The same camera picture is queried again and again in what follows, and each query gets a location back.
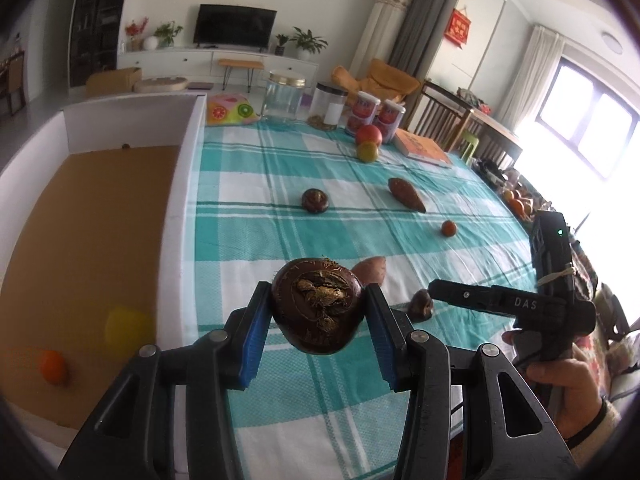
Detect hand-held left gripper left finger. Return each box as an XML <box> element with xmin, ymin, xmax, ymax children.
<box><xmin>59</xmin><ymin>281</ymin><xmax>273</xmax><ymax>480</ymax></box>

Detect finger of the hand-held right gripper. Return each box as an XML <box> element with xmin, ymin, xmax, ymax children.
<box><xmin>427</xmin><ymin>279</ymin><xmax>494</xmax><ymax>315</ymax></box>

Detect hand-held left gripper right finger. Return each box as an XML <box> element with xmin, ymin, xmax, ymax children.
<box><xmin>365</xmin><ymin>284</ymin><xmax>581</xmax><ymax>480</ymax></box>

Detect red apple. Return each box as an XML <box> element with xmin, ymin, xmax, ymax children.
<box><xmin>355</xmin><ymin>124</ymin><xmax>385</xmax><ymax>147</ymax></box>

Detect white box with cardboard bottom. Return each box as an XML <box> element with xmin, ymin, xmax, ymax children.
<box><xmin>0</xmin><ymin>91</ymin><xmax>210</xmax><ymax>438</ymax></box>

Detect person's right forearm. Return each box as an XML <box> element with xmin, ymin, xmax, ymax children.
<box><xmin>565</xmin><ymin>399</ymin><xmax>627</xmax><ymax>467</ymax></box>

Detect person's right hand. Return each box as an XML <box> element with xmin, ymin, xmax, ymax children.
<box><xmin>501</xmin><ymin>331</ymin><xmax>607</xmax><ymax>442</ymax></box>

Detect small dark water chestnut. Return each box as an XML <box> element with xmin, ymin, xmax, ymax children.
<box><xmin>409</xmin><ymin>288</ymin><xmax>435</xmax><ymax>322</ymax></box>

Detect patterned cloth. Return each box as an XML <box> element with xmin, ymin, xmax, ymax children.
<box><xmin>570</xmin><ymin>240</ymin><xmax>640</xmax><ymax>401</ymax></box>

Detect reddish sweet potato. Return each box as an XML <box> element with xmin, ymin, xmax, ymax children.
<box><xmin>350</xmin><ymin>256</ymin><xmax>389</xmax><ymax>289</ymax></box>

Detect pile of oranges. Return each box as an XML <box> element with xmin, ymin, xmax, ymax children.
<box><xmin>502</xmin><ymin>187</ymin><xmax>539</xmax><ymax>221</ymax></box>

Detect long brown sweet potato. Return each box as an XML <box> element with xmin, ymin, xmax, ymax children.
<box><xmin>387</xmin><ymin>177</ymin><xmax>427</xmax><ymax>214</ymax></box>

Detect yellow lemon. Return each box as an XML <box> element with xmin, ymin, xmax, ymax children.
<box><xmin>104</xmin><ymin>307</ymin><xmax>154</xmax><ymax>362</ymax></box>

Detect orange book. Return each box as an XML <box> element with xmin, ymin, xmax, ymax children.
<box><xmin>392</xmin><ymin>128</ymin><xmax>453</xmax><ymax>169</ymax></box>

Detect green plastic stool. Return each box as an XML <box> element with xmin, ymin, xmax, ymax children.
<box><xmin>457</xmin><ymin>130</ymin><xmax>480</xmax><ymax>163</ymax></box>

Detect dark round chestnut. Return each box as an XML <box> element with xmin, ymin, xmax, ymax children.
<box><xmin>301</xmin><ymin>188</ymin><xmax>329</xmax><ymax>214</ymax></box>

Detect wooden table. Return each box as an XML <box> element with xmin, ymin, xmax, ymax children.
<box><xmin>450</xmin><ymin>107</ymin><xmax>524</xmax><ymax>166</ymax></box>

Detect teal checked tablecloth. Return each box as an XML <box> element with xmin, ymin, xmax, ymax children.
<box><xmin>192</xmin><ymin>119</ymin><xmax>551</xmax><ymax>480</ymax></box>

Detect red labelled tin can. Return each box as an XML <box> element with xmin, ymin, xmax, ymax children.
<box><xmin>346</xmin><ymin>92</ymin><xmax>379</xmax><ymax>136</ymax></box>
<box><xmin>375</xmin><ymin>100</ymin><xmax>407</xmax><ymax>142</ymax></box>

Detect window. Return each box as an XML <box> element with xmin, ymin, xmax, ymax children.
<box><xmin>535</xmin><ymin>57</ymin><xmax>640</xmax><ymax>181</ymax></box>

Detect yellow lounge chair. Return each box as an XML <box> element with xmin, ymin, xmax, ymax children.
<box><xmin>331</xmin><ymin>58</ymin><xmax>421</xmax><ymax>111</ymax></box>

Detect clear jar with black lid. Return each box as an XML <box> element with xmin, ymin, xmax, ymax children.
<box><xmin>307</xmin><ymin>82</ymin><xmax>348</xmax><ymax>131</ymax></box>

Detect white curtain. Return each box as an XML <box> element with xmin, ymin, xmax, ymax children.
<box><xmin>497</xmin><ymin>25</ymin><xmax>566</xmax><ymax>131</ymax></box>

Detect fruit print cushion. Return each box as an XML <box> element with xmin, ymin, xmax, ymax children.
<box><xmin>206</xmin><ymin>92</ymin><xmax>261</xmax><ymax>126</ymax></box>

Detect glass jar with gold lid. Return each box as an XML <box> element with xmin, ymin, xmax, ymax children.
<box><xmin>261</xmin><ymin>70</ymin><xmax>306</xmax><ymax>124</ymax></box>

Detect round beige cushion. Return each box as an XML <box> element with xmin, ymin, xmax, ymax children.
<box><xmin>132</xmin><ymin>76</ymin><xmax>188</xmax><ymax>93</ymax></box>

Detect covered standing air conditioner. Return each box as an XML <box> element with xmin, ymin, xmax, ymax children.
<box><xmin>348</xmin><ymin>0</ymin><xmax>414</xmax><ymax>81</ymax></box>

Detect wooden bench with metal legs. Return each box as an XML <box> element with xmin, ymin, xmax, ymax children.
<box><xmin>217</xmin><ymin>58</ymin><xmax>265</xmax><ymax>93</ymax></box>

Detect grey curtain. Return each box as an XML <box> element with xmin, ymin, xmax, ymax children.
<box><xmin>387</xmin><ymin>0</ymin><xmax>463</xmax><ymax>81</ymax></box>

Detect white television cabinet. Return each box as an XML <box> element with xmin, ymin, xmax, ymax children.
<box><xmin>117</xmin><ymin>45</ymin><xmax>321</xmax><ymax>93</ymax></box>

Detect leafy plant in white pot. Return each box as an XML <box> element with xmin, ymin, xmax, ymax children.
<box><xmin>289</xmin><ymin>26</ymin><xmax>329</xmax><ymax>60</ymax></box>

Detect black television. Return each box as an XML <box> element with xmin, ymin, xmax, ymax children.
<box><xmin>192</xmin><ymin>4</ymin><xmax>278</xmax><ymax>52</ymax></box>

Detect green potted plant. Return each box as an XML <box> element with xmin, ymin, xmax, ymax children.
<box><xmin>154</xmin><ymin>21</ymin><xmax>184</xmax><ymax>50</ymax></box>

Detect red flower vase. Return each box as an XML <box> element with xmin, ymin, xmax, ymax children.
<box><xmin>125</xmin><ymin>17</ymin><xmax>150</xmax><ymax>52</ymax></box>

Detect dark wooden chair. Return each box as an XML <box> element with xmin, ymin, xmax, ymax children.
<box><xmin>0</xmin><ymin>50</ymin><xmax>27</xmax><ymax>117</ymax></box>

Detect dark bookshelf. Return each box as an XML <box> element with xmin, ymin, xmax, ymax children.
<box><xmin>69</xmin><ymin>0</ymin><xmax>135</xmax><ymax>87</ymax></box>

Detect red wall hanging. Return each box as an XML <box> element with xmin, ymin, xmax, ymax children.
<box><xmin>448</xmin><ymin>7</ymin><xmax>473</xmax><ymax>50</ymax></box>

